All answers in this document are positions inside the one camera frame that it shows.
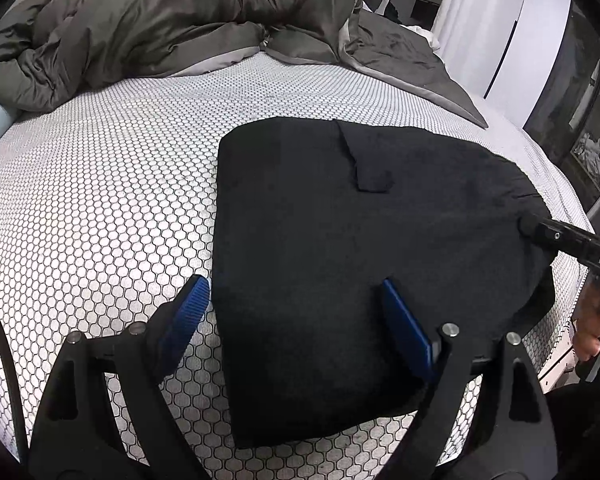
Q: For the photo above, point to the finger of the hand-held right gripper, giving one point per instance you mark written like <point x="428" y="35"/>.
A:
<point x="542" y="228"/>

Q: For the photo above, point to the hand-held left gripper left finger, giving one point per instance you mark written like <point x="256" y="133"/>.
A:
<point x="190" y="310"/>

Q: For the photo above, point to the dark glass cabinet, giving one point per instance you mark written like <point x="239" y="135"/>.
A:
<point x="570" y="85"/>

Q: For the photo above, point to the person's right hand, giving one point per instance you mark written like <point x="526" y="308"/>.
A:
<point x="586" y="337"/>

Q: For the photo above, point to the crumpled white sheet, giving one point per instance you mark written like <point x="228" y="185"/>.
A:
<point x="432" y="38"/>

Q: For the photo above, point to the honeycomb patterned mattress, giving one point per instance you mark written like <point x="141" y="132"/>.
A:
<point x="105" y="185"/>

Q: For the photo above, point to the white curtain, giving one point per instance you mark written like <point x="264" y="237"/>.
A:
<point x="460" y="5"/>

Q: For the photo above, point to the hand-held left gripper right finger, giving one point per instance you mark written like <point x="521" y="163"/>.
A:
<point x="407" y="325"/>

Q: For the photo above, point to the black pants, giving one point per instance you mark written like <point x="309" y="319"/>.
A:
<point x="330" y="235"/>

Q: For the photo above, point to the white wardrobe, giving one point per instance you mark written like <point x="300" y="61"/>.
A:
<point x="535" y="50"/>

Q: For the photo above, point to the person's right forearm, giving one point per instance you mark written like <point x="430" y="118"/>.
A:
<point x="585" y="425"/>

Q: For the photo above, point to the grey-green duvet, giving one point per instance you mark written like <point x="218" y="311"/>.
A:
<point x="155" y="20"/>

